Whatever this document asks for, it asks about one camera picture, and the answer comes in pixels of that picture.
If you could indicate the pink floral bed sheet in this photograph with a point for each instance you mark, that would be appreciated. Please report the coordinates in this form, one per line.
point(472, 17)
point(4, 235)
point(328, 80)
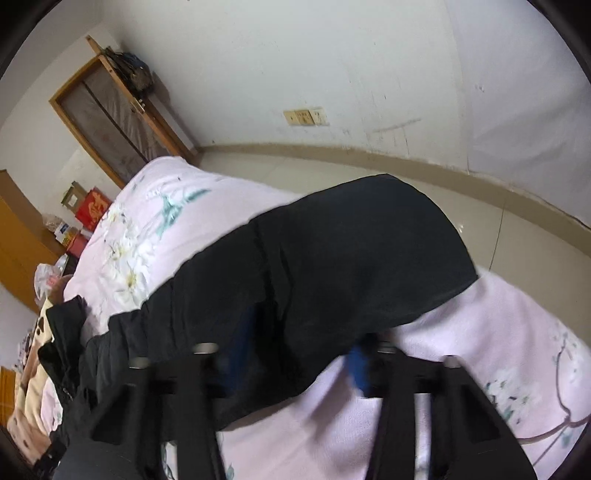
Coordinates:
point(184, 217)

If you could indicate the clear plastic bag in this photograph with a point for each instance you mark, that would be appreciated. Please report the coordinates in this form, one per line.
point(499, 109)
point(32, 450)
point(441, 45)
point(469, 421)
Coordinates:
point(48, 281)

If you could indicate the yellowed wall socket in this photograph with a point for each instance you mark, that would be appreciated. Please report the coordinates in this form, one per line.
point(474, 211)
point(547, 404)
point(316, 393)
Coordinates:
point(305, 116)
point(291, 117)

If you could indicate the dark hanging bags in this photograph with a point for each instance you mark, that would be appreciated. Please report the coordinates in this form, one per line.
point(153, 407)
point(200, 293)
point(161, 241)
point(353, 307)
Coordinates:
point(129, 69)

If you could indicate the snack packets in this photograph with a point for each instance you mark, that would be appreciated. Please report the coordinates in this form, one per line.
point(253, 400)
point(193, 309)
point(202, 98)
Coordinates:
point(60, 228)

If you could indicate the beige brown printed blanket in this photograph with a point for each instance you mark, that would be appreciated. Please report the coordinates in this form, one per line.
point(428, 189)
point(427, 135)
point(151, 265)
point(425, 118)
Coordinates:
point(32, 397)

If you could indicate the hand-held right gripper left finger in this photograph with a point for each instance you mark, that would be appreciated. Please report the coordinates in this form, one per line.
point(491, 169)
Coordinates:
point(194, 387)

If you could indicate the small red box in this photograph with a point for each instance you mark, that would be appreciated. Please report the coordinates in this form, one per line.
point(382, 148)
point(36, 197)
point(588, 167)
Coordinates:
point(78, 243)

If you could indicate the red gift box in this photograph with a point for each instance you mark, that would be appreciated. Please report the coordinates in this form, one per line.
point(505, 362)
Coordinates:
point(92, 208)

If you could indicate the orange wooden wardrobe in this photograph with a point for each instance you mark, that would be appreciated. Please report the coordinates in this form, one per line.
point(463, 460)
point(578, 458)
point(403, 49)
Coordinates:
point(23, 240)

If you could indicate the white wall socket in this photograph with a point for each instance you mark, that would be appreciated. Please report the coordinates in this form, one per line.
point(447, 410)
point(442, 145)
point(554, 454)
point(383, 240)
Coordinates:
point(320, 116)

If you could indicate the wooden door with curtain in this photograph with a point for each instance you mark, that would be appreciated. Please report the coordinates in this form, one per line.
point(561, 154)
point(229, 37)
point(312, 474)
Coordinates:
point(106, 120)

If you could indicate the cardboard box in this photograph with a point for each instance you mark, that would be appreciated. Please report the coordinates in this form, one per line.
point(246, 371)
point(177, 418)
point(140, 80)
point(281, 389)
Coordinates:
point(71, 196)

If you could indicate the black padded jacket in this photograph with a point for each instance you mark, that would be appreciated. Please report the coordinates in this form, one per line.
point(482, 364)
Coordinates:
point(346, 254)

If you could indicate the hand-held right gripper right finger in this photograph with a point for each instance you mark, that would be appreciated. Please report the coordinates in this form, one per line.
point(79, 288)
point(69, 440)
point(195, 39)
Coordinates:
point(358, 369)

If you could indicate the orange wooden headboard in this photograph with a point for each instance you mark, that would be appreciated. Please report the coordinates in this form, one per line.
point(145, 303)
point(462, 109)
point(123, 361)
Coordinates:
point(6, 392)

